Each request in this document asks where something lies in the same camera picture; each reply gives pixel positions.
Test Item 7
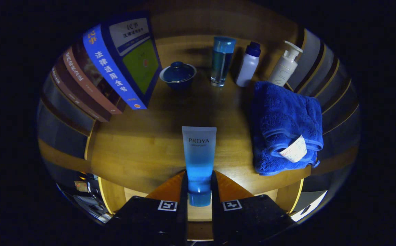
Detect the reddish brown book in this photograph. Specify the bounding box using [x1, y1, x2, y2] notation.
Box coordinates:
[62, 41, 127, 115]

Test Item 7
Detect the white bottle with blue cap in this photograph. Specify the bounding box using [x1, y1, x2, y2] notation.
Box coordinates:
[236, 41, 262, 87]

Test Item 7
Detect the white pump bottle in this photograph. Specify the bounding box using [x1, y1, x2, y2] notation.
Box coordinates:
[268, 40, 303, 87]

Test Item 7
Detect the clear teal bottle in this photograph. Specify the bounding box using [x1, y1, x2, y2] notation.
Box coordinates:
[211, 36, 237, 87]

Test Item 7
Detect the dark brown book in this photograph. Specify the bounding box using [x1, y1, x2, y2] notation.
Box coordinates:
[50, 65, 111, 123]

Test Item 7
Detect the wooden cabinet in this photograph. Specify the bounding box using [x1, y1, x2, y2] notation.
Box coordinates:
[37, 2, 361, 241]

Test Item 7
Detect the folded blue towel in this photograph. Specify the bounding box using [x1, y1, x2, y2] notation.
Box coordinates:
[252, 81, 324, 176]

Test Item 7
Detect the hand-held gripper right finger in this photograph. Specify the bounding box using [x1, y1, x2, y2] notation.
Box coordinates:
[211, 170, 296, 246]

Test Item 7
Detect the thick blue book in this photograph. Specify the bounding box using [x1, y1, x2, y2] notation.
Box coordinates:
[83, 11, 162, 110]

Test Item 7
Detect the wooden countertop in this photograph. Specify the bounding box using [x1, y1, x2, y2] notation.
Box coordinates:
[85, 34, 321, 195]

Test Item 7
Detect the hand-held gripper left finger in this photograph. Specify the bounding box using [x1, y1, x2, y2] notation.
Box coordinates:
[107, 170, 188, 246]

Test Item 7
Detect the blue cosmetic tube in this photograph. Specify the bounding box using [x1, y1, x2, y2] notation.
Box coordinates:
[182, 126, 217, 207]

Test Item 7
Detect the blue lidded teacup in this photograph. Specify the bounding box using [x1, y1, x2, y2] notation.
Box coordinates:
[159, 61, 197, 91]

